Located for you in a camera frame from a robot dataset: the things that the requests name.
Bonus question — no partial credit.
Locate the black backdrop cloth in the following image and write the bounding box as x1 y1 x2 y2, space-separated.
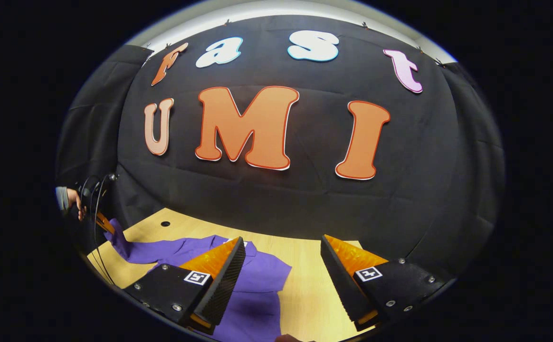
56 14 506 285

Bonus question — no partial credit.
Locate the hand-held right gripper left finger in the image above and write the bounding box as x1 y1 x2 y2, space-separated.
124 236 247 336

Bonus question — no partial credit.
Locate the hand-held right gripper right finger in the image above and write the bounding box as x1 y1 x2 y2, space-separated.
321 234 458 333

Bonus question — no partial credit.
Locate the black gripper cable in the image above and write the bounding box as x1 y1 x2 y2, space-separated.
78 173 119 286

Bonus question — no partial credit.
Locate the purple shirt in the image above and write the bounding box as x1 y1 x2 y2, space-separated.
103 218 292 342

